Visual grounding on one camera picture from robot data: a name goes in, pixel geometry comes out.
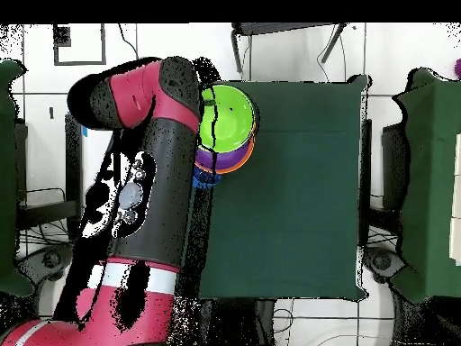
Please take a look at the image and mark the thin black floor cable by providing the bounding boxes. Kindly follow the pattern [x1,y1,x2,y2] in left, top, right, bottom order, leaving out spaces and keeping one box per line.
[117,23,140,60]

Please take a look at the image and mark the green cloth side table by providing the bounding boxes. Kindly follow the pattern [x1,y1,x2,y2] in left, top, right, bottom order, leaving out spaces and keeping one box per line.
[390,68,461,304]
[0,59,35,298]

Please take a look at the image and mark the white boxes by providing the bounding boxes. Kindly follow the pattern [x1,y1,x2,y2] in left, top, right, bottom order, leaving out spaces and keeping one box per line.
[448,132,461,261]

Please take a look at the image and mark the black camera tripod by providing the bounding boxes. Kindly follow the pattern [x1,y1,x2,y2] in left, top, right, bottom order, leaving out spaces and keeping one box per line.
[230,23,348,75]

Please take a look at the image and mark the dark green tablecloth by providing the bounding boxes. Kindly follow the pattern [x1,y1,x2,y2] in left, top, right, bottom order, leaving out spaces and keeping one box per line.
[197,73,370,302]

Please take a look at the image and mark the light green bowl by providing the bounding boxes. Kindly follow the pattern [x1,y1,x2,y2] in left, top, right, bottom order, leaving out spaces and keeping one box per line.
[198,83,258,154]

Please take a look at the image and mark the purple bowl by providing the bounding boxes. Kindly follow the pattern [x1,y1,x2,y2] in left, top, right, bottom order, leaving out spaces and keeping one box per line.
[194,138,254,171]

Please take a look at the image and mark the tangle of cables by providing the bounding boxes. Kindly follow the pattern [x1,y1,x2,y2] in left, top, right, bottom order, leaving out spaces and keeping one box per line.
[15,212,73,250]

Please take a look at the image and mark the dark blue bowl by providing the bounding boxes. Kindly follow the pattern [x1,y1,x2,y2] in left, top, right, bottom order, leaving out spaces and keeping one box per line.
[192,168,222,190]

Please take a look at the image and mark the large orange bowl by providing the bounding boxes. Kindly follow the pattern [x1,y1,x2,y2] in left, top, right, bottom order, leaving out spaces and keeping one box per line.
[194,118,258,175]

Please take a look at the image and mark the black square frame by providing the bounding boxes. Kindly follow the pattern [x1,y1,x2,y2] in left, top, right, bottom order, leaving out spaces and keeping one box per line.
[52,23,108,67]

